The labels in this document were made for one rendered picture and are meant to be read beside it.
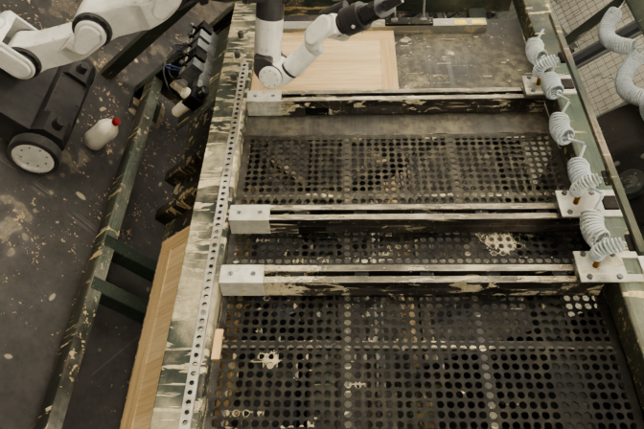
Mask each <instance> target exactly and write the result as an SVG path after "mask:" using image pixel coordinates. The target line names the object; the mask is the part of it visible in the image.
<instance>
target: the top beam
mask: <svg viewBox="0 0 644 429"><path fill-rule="evenodd" d="M513 2H514V5H515V8H516V12H517V17H518V20H519V23H520V26H521V29H522V32H523V35H524V38H525V41H527V40H528V39H529V38H531V37H538V36H539V34H540V32H541V30H542V29H544V31H543V33H542V35H541V36H540V39H541V40H542V42H543V44H544V47H543V49H544V50H545V51H546V52H547V53H548V55H549V57H550V55H552V56H553V55H555V57H558V53H561V52H562V51H561V48H560V45H559V43H558V40H557V37H556V36H555V33H554V30H553V28H552V25H551V22H550V20H549V17H548V16H549V13H550V12H552V11H551V9H550V6H549V4H548V1H547V0H513ZM550 59H551V57H550ZM554 73H556V74H558V75H570V74H569V71H568V69H567V66H566V63H561V62H560V60H559V59H558V62H557V65H556V68H555V70H554ZM562 96H564V97H566V98H569V101H567V100H565V99H563V98H561V97H559V98H557V99H555V100H549V99H547V98H546V99H545V105H546V108H547V111H548V114H549V117H550V115H552V114H553V113H555V112H562V111H563V110H564V107H565V106H566V104H567V102H570V104H569V106H568V107H567V109H566V110H565V112H564V113H565V114H566V115H567V116H568V118H569V120H570V127H571V128H573V130H574V131H575V136H574V138H573V139H575V140H578V141H582V142H585V145H586V148H585V151H584V153H583V156H582V158H585V159H586V160H587V162H588V163H589V164H590V171H591V173H594V176H595V174H596V173H597V174H598V176H599V177H602V174H601V171H602V170H606V169H605V167H604V164H603V161H602V159H601V156H600V153H599V151H598V148H597V146H596V144H595V141H594V138H593V135H592V133H591V130H590V127H589V125H588V122H587V118H586V115H585V112H584V110H583V107H582V105H581V103H580V100H579V97H578V95H562ZM559 148H560V151H561V154H562V157H563V162H564V165H565V168H566V171H567V162H568V161H569V160H570V159H571V158H574V157H579V155H580V153H581V150H582V148H583V144H580V143H576V142H573V141H571V143H569V144H568V145H563V146H561V145H559ZM602 178H603V177H602ZM601 182H602V183H601V184H599V187H595V189H597V190H612V186H606V185H605V182H604V180H601ZM604 219H605V220H604V223H605V224H604V225H605V227H606V229H607V230H608V231H609V233H610V238H613V241H614V238H615V237H616V238H617V241H618V238H619V237H620V238H621V240H622V242H623V241H625V242H626V240H625V238H624V235H629V231H628V228H627V225H626V223H625V220H624V217H604ZM609 240H610V239H609ZM614 244H615V241H614ZM622 261H623V263H624V266H625V268H626V271H627V274H643V273H642V270H641V268H640V265H639V262H638V260H637V259H622ZM603 286H604V289H605V292H606V295H607V299H608V302H609V307H610V310H611V313H612V317H613V320H614V323H615V325H616V328H617V331H618V335H619V338H620V341H621V344H622V347H623V350H624V353H625V356H626V359H627V362H628V365H629V368H630V371H631V375H632V380H633V383H634V386H635V388H636V392H637V395H638V398H639V401H640V404H641V407H642V411H643V414H644V282H605V284H604V285H603Z"/></svg>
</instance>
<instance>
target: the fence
mask: <svg viewBox="0 0 644 429"><path fill-rule="evenodd" d="M463 19H467V24H455V22H454V20H463ZM472 19H483V20H484V23H475V24H472ZM312 22H313V21H287V22H284V27H283V33H303V32H304V31H305V30H306V29H307V28H308V27H309V25H310V24H311V23H312ZM486 29H487V22H486V18H436V19H433V26H385V20H376V21H374V22H373V23H372V25H371V27H370V29H368V30H366V31H364V32H372V31H394V34H459V33H485V32H486Z"/></svg>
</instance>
